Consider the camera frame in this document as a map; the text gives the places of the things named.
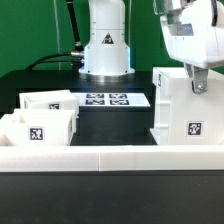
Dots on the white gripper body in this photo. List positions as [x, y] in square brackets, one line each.
[194, 32]

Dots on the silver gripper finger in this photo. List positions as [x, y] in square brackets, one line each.
[199, 78]

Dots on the white drawer cabinet box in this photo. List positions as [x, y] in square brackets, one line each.
[183, 117]

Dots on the white front drawer with knob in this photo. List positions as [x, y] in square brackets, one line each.
[38, 127]

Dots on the white marker sheet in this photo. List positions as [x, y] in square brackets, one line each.
[112, 99]

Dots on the white U-shaped fence wall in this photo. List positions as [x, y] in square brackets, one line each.
[111, 158]

